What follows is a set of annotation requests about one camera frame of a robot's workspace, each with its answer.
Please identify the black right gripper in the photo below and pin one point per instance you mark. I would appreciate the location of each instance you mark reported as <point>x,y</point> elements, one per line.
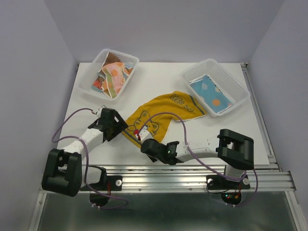
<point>152,159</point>

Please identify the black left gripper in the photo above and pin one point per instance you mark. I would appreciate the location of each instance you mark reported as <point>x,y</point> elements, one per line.
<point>120,126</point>

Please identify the mustard yellow towel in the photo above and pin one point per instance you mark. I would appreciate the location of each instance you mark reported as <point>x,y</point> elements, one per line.
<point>157,114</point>

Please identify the blue polka dot towel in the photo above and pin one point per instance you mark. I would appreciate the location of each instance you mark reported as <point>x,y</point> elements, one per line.
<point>211,94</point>

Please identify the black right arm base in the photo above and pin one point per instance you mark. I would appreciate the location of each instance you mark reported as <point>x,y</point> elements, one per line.
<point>229,191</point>

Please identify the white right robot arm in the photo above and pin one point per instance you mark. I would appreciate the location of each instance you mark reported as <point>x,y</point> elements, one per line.
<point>235,149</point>

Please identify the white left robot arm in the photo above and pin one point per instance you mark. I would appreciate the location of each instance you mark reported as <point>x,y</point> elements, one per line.
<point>67,170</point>

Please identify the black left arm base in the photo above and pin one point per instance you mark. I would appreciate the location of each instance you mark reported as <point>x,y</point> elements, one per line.
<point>100,185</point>

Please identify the white basket holding towels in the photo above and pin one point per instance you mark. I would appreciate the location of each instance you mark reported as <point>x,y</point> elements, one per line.
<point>90,75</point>

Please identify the orange peach patterned towel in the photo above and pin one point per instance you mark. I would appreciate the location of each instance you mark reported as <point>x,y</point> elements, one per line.
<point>112,76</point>

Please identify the empty white plastic basket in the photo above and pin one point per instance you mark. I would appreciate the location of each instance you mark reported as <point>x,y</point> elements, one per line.
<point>222,78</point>

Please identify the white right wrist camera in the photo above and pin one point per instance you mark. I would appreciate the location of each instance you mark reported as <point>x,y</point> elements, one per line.
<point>143,134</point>

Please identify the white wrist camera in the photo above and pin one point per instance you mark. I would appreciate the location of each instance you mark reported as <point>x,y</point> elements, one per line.
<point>98,111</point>
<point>143,134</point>

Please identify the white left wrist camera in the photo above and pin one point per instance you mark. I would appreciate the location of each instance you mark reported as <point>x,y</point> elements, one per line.
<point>98,111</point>

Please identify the aluminium mounting rail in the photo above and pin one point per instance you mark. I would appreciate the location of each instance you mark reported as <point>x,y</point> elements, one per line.
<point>189,178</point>

